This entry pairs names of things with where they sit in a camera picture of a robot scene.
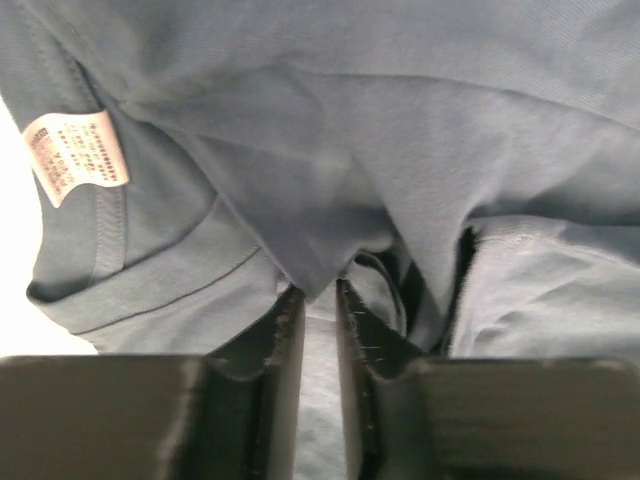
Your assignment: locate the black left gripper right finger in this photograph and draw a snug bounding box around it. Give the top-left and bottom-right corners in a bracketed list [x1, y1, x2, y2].
[336, 280, 639, 479]

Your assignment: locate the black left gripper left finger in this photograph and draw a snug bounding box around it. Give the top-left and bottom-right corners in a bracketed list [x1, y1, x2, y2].
[1, 288, 305, 479]

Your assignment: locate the grey blue t shirt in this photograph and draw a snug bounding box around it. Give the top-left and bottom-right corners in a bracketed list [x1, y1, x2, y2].
[0, 0, 640, 480]

